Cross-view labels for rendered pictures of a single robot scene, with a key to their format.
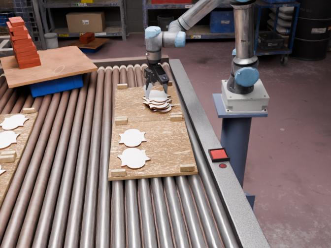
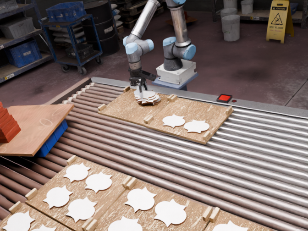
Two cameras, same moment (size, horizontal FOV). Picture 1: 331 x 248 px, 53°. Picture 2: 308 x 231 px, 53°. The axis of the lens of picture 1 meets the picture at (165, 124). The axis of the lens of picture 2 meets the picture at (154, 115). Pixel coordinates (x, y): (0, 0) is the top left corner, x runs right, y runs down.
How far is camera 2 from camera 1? 1.30 m
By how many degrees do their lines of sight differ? 36
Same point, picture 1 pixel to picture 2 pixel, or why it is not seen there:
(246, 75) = (190, 51)
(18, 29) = not seen: outside the picture
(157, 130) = (176, 109)
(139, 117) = (152, 112)
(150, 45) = (135, 57)
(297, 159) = not seen: hidden behind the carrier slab
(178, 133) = (189, 103)
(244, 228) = (288, 112)
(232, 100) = (180, 74)
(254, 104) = (190, 70)
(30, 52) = (10, 122)
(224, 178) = (245, 104)
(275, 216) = not seen: hidden behind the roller
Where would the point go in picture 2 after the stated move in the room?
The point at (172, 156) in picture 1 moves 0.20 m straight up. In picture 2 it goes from (210, 112) to (207, 83)
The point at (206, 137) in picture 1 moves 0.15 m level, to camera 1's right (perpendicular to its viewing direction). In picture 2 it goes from (201, 97) to (213, 87)
